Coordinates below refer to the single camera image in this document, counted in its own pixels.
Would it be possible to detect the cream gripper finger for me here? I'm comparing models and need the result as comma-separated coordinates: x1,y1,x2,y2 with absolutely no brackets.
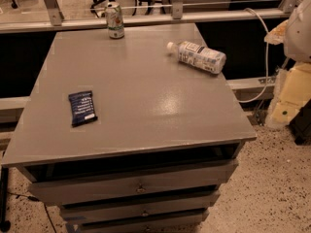
264,19,289,45
265,62,311,129

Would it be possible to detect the blue rxbar wrapper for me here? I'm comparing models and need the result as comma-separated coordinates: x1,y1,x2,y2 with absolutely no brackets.
68,90,97,127

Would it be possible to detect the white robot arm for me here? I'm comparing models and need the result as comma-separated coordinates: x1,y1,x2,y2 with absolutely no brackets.
264,0,311,129

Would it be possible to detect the clear plastic water bottle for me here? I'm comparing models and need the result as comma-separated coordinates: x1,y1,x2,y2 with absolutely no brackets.
166,41,226,75

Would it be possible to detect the grey drawer cabinet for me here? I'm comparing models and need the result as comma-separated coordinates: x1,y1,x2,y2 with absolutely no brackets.
3,24,256,233

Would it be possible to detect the green white soda can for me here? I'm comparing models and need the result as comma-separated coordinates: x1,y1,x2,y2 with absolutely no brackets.
105,2,124,39

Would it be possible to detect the black stand leg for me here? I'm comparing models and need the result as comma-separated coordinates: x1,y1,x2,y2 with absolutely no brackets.
0,168,11,233

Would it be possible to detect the white cable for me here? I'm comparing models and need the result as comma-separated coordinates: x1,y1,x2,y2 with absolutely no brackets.
235,7,280,104

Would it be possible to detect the metal railing frame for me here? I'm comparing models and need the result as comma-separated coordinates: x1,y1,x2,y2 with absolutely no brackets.
0,0,303,34

